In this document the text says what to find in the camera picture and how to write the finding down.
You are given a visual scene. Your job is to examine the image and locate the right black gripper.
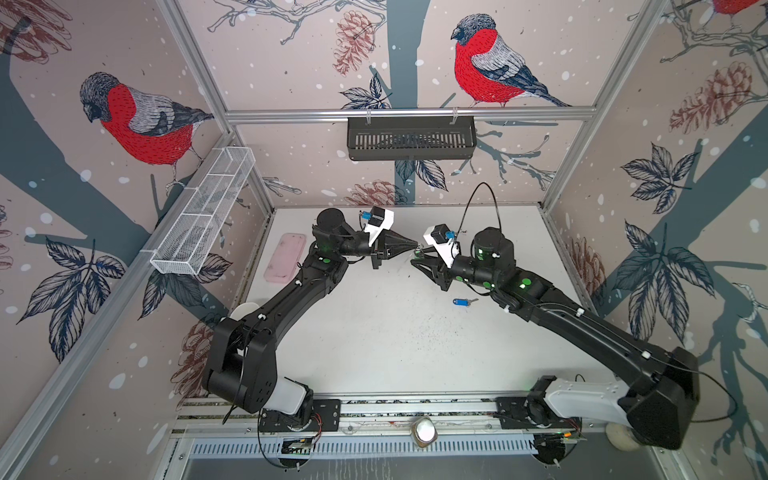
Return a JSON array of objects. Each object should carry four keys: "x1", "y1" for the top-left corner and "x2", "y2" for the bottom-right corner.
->
[{"x1": 412, "y1": 243, "x2": 503, "y2": 291}]

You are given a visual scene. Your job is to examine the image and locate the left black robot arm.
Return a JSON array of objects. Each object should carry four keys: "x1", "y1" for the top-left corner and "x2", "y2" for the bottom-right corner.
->
[{"x1": 201, "y1": 207, "x2": 418, "y2": 425}]

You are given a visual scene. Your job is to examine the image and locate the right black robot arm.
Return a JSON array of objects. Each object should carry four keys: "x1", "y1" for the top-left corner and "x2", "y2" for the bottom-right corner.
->
[{"x1": 411, "y1": 224, "x2": 700, "y2": 450}]

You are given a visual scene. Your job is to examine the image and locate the blue tagged key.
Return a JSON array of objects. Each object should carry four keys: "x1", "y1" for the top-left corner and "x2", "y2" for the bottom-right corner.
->
[{"x1": 452, "y1": 298, "x2": 478, "y2": 307}]

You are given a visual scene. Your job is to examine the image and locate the black hanging basket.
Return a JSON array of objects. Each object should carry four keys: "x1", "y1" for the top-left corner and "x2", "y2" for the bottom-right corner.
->
[{"x1": 347, "y1": 116, "x2": 477, "y2": 161}]

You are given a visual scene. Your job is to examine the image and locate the pink plastic case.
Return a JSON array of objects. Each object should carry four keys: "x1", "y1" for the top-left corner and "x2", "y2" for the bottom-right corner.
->
[{"x1": 264, "y1": 233, "x2": 306, "y2": 285}]

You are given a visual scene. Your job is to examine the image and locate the small round lamp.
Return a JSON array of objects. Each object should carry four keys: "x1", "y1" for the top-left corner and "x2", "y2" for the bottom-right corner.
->
[{"x1": 411, "y1": 416, "x2": 438, "y2": 449}]

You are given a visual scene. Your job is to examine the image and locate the white paper cup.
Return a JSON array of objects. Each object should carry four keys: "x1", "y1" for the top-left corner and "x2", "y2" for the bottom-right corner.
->
[{"x1": 229, "y1": 302, "x2": 260, "y2": 321}]

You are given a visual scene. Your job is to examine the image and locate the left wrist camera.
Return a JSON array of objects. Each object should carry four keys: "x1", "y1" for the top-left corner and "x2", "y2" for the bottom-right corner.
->
[{"x1": 361, "y1": 206, "x2": 394, "y2": 247}]

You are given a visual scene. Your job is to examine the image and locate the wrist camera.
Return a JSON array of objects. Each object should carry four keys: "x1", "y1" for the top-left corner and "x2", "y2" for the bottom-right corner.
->
[
  {"x1": 361, "y1": 206, "x2": 394, "y2": 247},
  {"x1": 423, "y1": 224, "x2": 460, "y2": 268}
]

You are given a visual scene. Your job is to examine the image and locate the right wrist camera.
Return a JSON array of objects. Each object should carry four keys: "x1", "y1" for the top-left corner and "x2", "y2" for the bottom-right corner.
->
[{"x1": 423, "y1": 224, "x2": 460, "y2": 268}]

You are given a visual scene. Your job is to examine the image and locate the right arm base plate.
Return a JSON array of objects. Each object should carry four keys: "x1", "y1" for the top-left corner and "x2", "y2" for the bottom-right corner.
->
[{"x1": 494, "y1": 396, "x2": 581, "y2": 431}]

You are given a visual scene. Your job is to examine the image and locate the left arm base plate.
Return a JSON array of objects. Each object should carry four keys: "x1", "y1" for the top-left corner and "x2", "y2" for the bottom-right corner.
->
[{"x1": 259, "y1": 399, "x2": 341, "y2": 433}]

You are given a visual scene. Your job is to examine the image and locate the white wire mesh shelf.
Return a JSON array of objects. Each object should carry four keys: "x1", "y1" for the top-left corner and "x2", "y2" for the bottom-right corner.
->
[{"x1": 150, "y1": 146, "x2": 255, "y2": 275}]

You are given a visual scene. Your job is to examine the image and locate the horizontal aluminium frame bar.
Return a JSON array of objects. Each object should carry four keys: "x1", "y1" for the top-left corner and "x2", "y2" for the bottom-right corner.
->
[{"x1": 224, "y1": 106, "x2": 597, "y2": 125}]

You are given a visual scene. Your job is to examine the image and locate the white slotted cable duct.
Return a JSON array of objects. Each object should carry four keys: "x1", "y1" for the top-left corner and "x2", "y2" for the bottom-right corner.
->
[{"x1": 189, "y1": 434, "x2": 538, "y2": 460}]

